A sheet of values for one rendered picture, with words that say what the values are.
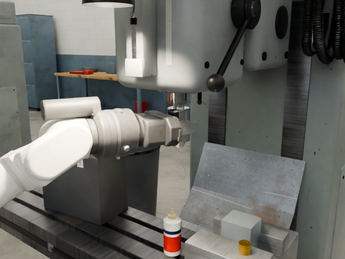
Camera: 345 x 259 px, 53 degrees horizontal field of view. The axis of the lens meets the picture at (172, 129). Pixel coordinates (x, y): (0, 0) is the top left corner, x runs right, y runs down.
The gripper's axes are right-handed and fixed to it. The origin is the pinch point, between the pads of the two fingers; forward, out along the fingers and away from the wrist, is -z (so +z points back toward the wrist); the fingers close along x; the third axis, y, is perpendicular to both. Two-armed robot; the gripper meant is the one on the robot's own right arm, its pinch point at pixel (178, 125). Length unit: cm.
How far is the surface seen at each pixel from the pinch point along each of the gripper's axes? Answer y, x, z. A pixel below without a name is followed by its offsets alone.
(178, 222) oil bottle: 22.2, 0.3, -0.5
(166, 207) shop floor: 122, 183, -105
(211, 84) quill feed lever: -9.9, -14.8, 3.4
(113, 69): 23, 540, -202
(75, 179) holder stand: 19.1, 29.1, 14.0
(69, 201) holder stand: 26.2, 31.5, 15.2
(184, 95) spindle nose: -6.5, -2.4, 0.3
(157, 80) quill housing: -9.9, -5.0, 7.7
